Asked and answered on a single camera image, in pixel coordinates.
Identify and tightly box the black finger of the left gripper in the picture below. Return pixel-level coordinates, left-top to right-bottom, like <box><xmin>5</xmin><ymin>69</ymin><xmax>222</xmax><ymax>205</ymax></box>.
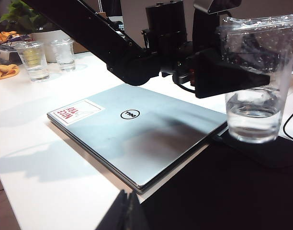
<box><xmin>241</xmin><ymin>33</ymin><xmax>281</xmax><ymax>72</ymax></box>
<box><xmin>195</xmin><ymin>47</ymin><xmax>271</xmax><ymax>99</ymax></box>

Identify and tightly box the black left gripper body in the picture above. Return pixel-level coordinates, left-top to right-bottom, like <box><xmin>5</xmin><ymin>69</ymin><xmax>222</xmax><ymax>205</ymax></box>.
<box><xmin>171</xmin><ymin>41</ymin><xmax>203</xmax><ymax>93</ymax></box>

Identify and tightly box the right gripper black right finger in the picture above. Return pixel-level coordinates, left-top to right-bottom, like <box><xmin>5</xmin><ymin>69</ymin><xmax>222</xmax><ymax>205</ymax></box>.
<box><xmin>127</xmin><ymin>191</ymin><xmax>150</xmax><ymax>230</ymax></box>

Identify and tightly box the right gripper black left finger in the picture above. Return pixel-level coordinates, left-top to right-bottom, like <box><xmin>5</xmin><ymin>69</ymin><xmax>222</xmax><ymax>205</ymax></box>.
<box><xmin>95</xmin><ymin>189</ymin><xmax>133</xmax><ymax>230</ymax></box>

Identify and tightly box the clear plastic cup with lid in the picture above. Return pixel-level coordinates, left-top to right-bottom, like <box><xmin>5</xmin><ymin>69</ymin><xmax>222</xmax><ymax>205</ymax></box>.
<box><xmin>215</xmin><ymin>14</ymin><xmax>293</xmax><ymax>144</ymax></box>

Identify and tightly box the silver Dell laptop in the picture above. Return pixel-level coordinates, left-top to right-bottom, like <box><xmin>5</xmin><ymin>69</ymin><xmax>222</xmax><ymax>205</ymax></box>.
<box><xmin>47</xmin><ymin>83</ymin><xmax>230</xmax><ymax>195</ymax></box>

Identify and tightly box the clear cup with yellow contents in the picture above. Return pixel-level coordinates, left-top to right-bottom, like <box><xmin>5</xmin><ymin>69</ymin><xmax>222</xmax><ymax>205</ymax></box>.
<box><xmin>13</xmin><ymin>41</ymin><xmax>51</xmax><ymax>82</ymax></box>

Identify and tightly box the black mouse pad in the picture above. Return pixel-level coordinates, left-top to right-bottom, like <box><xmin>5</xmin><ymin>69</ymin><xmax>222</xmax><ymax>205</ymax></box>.
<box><xmin>139</xmin><ymin>126</ymin><xmax>293</xmax><ymax>230</ymax></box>

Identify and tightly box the brown cardboard box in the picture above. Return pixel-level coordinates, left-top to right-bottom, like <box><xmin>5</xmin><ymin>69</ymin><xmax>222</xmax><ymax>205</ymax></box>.
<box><xmin>73</xmin><ymin>42</ymin><xmax>90</xmax><ymax>54</ymax></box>

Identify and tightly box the white plant pot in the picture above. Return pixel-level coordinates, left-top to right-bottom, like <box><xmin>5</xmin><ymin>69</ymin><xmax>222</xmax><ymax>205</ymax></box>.
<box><xmin>31</xmin><ymin>30</ymin><xmax>76</xmax><ymax>63</ymax></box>

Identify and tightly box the orange and purple snack bag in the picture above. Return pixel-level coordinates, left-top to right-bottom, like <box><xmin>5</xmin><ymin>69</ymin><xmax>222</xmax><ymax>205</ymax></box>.
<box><xmin>0</xmin><ymin>31</ymin><xmax>33</xmax><ymax>45</ymax></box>

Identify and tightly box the orange cloth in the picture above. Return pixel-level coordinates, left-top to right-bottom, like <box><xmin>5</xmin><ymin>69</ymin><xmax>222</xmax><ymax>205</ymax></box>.
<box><xmin>0</xmin><ymin>60</ymin><xmax>20</xmax><ymax>81</ymax></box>

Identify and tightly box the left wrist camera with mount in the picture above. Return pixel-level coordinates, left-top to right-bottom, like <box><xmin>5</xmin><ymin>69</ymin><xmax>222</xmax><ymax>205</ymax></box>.
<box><xmin>192</xmin><ymin>0</ymin><xmax>243</xmax><ymax>53</ymax></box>

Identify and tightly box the thin black cable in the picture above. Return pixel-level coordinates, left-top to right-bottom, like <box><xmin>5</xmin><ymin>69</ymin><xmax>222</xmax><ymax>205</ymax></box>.
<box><xmin>282</xmin><ymin>105</ymin><xmax>293</xmax><ymax>142</ymax></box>

